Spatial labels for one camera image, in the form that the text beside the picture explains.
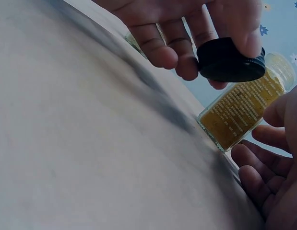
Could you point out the person's right thumb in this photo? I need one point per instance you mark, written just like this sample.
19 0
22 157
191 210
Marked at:
279 112

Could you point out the glass jar with yellow-brown powder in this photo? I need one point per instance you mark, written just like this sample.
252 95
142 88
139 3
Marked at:
237 115

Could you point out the clear greenish glass jar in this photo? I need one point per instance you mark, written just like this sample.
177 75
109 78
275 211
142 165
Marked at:
134 42

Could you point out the person's left hand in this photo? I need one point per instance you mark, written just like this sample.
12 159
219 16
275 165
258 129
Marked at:
158 12

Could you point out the person's right hand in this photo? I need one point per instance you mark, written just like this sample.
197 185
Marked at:
287 187

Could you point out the person's left thumb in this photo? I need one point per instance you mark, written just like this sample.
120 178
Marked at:
250 33

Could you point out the black round lid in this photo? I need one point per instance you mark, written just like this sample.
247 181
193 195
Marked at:
229 64

